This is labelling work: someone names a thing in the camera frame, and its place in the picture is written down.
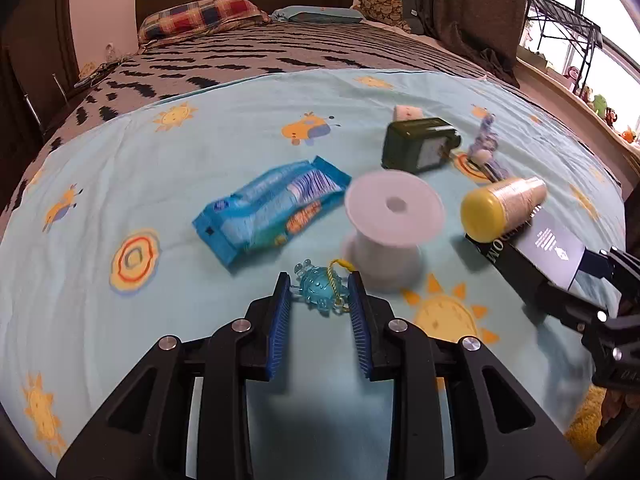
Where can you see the light blue cartoon blanket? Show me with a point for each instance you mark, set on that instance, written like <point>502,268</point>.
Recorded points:
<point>171,219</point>

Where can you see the black white box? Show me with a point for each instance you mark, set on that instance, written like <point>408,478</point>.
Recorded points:
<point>539,251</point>

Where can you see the blue turtle toy keychain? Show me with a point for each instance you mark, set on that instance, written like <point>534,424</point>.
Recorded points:
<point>323,288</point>

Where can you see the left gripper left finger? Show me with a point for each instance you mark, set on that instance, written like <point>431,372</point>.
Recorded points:
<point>248,349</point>

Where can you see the teal pillow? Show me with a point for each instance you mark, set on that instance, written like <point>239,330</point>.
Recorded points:
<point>317,14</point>

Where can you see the yellow fluffy rug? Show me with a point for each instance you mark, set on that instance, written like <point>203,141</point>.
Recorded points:
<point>599,404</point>

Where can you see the dark wooden wardrobe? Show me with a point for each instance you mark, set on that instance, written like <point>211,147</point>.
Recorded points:
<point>38,71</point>

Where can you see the blue white knotted rag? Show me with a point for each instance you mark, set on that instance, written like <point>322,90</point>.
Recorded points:
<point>482,152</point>

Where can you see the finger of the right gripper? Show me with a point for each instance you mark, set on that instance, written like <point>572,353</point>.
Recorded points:
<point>596,264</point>
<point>572,311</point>

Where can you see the white plastic spool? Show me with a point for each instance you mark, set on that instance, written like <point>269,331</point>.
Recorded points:
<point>393,214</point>

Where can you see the black metal rack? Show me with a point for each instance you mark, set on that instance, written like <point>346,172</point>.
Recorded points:
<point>556,21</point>

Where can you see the dark green bottle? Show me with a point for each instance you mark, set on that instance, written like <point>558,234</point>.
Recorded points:
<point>418,145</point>

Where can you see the smiley pattern cushion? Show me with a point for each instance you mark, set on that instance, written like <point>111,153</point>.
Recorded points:
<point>401,14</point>

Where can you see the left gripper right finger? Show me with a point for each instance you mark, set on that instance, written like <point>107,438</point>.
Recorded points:
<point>391,349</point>

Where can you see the grey black patterned bedspread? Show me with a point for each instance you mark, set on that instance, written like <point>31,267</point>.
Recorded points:
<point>199,63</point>

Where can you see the blue snack wrapper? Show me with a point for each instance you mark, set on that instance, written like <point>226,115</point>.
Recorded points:
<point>271,210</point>

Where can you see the plaid pillow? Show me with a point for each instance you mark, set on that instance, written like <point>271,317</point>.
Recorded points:
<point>197,18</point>

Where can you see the dark brown curtain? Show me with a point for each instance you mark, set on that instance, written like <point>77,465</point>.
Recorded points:
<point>485,32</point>

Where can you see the yellow paint bottle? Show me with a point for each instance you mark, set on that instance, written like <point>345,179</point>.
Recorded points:
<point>501,207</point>

